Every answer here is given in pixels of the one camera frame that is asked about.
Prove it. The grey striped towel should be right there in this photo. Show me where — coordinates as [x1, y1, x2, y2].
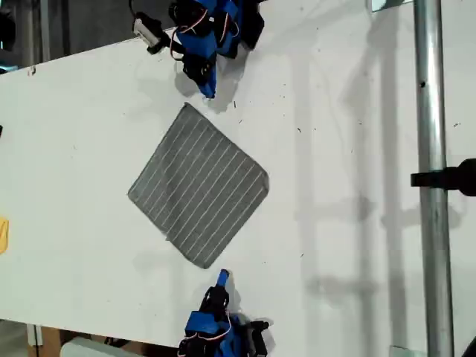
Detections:
[127, 102, 271, 270]

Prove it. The white box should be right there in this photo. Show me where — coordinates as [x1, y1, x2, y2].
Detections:
[59, 336, 144, 357]

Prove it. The yellow object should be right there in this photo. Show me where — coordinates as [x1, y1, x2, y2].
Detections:
[0, 216, 10, 255]

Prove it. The black clamp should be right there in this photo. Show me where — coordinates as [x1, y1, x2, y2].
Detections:
[410, 158, 476, 197]

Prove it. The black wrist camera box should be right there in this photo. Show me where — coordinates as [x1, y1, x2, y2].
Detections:
[132, 12, 173, 56]
[248, 318, 271, 355]

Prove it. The wooden table frame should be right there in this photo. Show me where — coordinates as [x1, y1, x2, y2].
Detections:
[26, 323, 63, 350]

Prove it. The metal corner bracket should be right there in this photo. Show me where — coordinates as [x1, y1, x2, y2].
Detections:
[366, 0, 412, 13]

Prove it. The steel post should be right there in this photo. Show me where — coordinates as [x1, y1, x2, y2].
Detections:
[412, 0, 457, 357]

